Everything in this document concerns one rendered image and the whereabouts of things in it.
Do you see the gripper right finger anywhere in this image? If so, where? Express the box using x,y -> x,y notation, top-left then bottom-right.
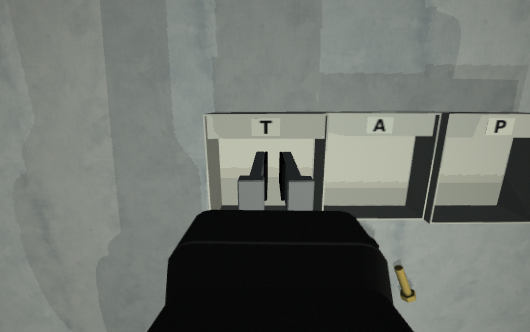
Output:
279,152 -> 315,211

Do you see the brass hex bolt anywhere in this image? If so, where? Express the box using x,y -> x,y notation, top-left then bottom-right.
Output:
394,265 -> 416,303

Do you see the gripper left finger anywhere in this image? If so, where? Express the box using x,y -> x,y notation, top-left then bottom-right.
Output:
237,152 -> 268,210

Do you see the beige three-compartment bin rack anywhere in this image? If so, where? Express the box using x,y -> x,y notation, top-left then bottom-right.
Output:
203,111 -> 530,224

